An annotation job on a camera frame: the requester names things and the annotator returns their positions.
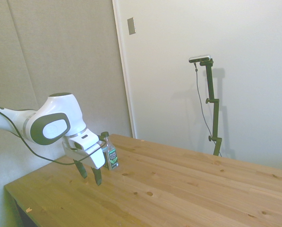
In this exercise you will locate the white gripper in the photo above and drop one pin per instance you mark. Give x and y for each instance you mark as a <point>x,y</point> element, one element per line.
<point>93,158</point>

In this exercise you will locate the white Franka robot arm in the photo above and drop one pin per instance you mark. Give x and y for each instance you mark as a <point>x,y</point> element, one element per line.
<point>60,111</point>

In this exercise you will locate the green tea plastic bottle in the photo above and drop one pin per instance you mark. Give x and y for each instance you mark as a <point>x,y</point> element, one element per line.
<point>112,157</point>

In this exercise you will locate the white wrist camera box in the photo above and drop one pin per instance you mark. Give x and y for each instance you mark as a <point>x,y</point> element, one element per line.
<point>84,141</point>

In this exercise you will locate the white door frame trim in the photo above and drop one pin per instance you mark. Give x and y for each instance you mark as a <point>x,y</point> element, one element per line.
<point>124,68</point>

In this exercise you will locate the dark green camera stand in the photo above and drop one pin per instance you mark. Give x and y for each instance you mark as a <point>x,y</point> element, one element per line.
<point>212,106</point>

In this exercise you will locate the grey wall switch plate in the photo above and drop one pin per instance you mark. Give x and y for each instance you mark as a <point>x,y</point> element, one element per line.
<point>131,26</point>

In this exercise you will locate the silver camera on stand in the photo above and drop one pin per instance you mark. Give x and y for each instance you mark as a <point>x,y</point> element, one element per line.
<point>199,58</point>

